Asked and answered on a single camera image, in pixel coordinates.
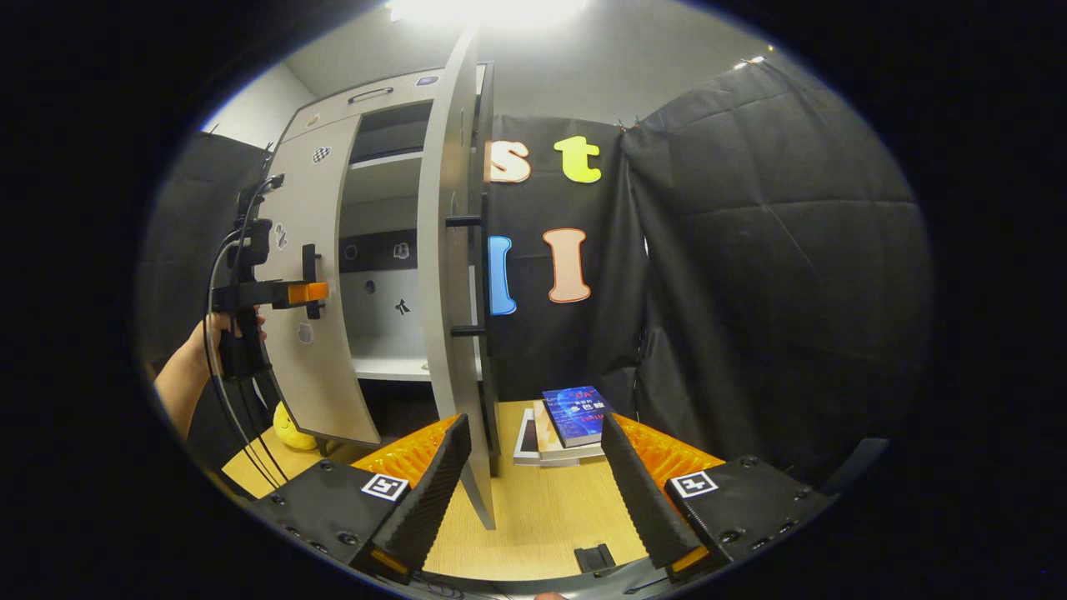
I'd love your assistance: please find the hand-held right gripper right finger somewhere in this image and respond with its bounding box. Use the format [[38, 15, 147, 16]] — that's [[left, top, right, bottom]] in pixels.
[[600, 412, 834, 584]]

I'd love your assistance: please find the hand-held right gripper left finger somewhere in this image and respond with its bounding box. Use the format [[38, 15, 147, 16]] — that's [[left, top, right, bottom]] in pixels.
[[250, 412, 473, 584]]

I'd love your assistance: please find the black door handle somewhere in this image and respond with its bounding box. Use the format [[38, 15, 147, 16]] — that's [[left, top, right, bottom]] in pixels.
[[446, 208, 497, 343], [302, 243, 323, 320]]

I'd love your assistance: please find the grey double-door shoe cabinet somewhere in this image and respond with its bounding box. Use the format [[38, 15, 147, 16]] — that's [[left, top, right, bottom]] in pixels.
[[271, 62, 501, 480]]

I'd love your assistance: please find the grey shoe cabinet door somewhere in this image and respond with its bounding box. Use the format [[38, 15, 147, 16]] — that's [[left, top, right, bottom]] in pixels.
[[417, 29, 501, 530], [254, 114, 382, 447]]

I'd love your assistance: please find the white cabinet shelf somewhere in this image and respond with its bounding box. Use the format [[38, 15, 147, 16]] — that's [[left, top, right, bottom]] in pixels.
[[348, 150, 426, 205], [350, 333, 480, 383]]

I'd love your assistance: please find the grey cabinet drawer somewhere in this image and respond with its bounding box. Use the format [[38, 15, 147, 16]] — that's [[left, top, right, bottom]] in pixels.
[[288, 65, 487, 143]]

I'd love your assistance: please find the yellow plush toy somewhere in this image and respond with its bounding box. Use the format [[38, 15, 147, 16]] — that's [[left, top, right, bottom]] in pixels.
[[273, 402, 319, 452]]

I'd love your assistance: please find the white book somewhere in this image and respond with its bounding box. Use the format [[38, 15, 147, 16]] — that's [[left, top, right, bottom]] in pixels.
[[513, 408, 582, 467]]

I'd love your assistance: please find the black backdrop cloth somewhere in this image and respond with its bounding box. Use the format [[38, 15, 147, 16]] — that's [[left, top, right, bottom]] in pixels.
[[138, 58, 934, 493]]

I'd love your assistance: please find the large ceiling light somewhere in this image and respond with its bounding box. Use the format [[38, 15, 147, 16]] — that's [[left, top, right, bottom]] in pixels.
[[388, 0, 589, 26]]

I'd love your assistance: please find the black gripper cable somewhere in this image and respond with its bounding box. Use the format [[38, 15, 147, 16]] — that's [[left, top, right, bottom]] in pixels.
[[203, 229, 291, 493]]

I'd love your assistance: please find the small black table bracket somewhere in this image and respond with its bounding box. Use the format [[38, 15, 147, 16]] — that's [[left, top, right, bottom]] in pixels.
[[575, 543, 618, 573]]

